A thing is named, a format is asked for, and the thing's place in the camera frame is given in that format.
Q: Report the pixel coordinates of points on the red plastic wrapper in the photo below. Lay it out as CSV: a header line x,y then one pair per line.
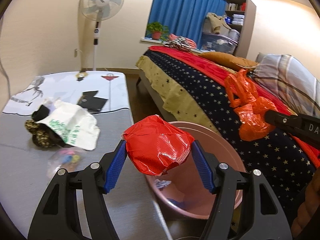
x,y
155,146

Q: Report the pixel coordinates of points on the beige jacket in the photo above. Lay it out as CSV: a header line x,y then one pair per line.
x,y
218,24

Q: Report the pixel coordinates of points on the striped clothes pile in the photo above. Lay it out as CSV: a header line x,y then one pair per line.
x,y
180,43

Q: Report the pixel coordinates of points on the orange brown cushion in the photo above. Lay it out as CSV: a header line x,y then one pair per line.
x,y
229,61

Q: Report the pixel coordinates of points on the bed with starry blanket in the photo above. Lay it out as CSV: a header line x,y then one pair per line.
x,y
192,89

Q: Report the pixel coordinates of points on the white standing fan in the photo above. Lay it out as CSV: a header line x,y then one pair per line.
x,y
98,11

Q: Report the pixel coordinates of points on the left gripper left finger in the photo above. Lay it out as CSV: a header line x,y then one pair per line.
x,y
57,217

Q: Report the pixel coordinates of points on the clear plastic storage box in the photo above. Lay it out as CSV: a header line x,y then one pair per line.
x,y
217,43

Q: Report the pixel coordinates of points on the white wall socket plug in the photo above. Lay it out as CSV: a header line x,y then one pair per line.
x,y
77,52

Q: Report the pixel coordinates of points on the orange plastic bag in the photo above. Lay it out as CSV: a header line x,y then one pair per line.
x,y
249,106

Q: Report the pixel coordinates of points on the white printed plastic bag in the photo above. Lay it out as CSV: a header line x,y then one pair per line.
x,y
74,124

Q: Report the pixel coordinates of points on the pink plastic basin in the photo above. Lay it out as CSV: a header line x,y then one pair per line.
x,y
180,192

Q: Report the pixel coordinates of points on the floral dark fabric scrunchie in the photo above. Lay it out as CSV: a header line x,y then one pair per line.
x,y
42,135

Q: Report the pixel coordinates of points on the black sock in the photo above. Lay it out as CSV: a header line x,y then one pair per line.
x,y
41,113

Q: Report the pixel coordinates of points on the clear bag with colourful bits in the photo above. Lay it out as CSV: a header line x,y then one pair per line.
x,y
67,158

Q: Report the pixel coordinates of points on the blue curtain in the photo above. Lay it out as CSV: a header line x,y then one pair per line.
x,y
185,17

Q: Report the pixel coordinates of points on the wooden bookshelf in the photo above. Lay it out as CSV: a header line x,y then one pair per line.
x,y
242,18

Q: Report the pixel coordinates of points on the potted green plant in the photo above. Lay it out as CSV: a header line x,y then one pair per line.
x,y
157,31

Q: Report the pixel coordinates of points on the plaid grey pillow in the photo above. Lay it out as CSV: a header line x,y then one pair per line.
x,y
285,77

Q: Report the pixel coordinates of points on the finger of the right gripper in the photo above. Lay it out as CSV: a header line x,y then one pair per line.
x,y
304,127

